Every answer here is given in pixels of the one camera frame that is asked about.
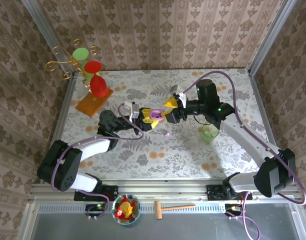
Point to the purple earbud charging case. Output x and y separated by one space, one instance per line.
156 115

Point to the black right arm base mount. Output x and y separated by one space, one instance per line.
214 192

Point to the aluminium frame post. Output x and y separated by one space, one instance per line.
277 25
44 26

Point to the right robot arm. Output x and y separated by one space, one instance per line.
243 140

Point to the aluminium table side rail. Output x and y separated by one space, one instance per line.
64 105
260 100

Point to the red yellow crumpled wrappers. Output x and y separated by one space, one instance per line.
125 208

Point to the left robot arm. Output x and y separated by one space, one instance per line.
95 148

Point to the small purple earbud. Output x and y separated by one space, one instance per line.
166 134

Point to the green plastic wine glass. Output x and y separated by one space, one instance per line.
80 53

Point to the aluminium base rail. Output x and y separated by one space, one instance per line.
163 187

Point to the clear glass bowl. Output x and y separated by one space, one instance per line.
125 221

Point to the red plastic wine glass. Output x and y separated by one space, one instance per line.
98 86

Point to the green plastic cup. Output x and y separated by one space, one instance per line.
209 136

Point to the black controller board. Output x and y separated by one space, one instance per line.
233 209
94 209

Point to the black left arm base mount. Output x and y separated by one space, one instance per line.
110 192

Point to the wooden mallet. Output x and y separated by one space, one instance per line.
158 209

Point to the orange wooden rack base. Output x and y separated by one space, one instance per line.
84 103

